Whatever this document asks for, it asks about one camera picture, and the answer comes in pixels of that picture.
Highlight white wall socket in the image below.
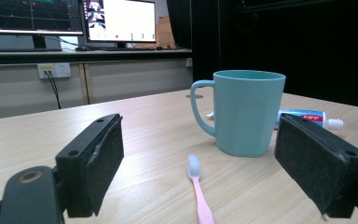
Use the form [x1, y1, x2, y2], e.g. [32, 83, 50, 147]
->
[36, 63, 72, 79]

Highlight white-screen computer monitor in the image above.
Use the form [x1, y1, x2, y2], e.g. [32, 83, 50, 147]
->
[82, 0, 157, 44]

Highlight dark-screen computer monitor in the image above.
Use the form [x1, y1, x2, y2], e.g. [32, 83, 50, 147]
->
[0, 0, 84, 36]

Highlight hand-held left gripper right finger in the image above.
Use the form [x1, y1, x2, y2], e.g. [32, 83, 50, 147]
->
[273, 113, 358, 218]

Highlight black keyboard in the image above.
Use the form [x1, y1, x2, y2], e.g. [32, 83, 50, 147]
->
[99, 46, 157, 51]

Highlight black curtain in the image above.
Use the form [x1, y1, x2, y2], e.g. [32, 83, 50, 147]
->
[167, 0, 358, 110]

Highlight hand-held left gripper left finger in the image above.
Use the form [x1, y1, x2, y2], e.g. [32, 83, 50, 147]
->
[55, 113, 125, 218]

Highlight pink toothbrush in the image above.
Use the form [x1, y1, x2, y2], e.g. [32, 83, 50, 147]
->
[186, 154, 217, 224]

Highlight cardboard box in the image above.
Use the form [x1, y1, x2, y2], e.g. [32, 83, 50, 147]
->
[155, 17, 177, 49]

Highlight black power cable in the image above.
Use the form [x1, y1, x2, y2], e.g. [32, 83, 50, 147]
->
[45, 70, 62, 110]

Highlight black-edged desk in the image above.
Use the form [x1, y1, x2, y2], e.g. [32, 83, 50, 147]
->
[0, 48, 194, 66]

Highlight blue and white toothpaste tube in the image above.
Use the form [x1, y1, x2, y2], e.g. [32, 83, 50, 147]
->
[206, 107, 345, 131]

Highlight light blue cup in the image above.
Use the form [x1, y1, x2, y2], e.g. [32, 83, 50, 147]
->
[189, 69, 287, 158]

